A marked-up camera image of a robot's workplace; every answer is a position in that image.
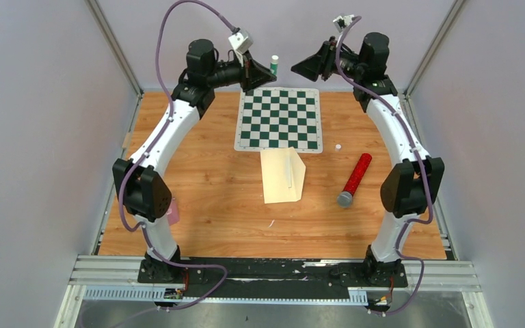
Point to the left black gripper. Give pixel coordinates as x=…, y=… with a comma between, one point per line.
x=253, y=75

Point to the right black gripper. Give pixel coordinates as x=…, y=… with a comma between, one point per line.
x=322, y=62

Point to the green white glue stick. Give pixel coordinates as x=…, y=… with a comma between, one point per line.
x=274, y=64

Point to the cream envelope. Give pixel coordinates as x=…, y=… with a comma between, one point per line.
x=275, y=189

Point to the tan paper letter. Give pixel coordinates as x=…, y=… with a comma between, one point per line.
x=288, y=170

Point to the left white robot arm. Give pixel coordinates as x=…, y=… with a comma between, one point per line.
x=139, y=182

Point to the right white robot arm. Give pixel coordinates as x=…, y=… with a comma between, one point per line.
x=410, y=189

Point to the green white chessboard mat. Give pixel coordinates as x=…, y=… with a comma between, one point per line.
x=279, y=117

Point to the red glitter microphone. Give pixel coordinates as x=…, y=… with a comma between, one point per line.
x=345, y=197

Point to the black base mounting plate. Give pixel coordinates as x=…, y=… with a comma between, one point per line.
x=268, y=278

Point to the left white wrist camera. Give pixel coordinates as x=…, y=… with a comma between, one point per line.
x=241, y=41

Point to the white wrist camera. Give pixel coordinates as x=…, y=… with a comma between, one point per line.
x=241, y=41
x=341, y=22

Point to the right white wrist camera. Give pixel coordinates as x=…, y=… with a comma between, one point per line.
x=341, y=22

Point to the aluminium frame rail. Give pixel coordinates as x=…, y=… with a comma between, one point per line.
x=116, y=277

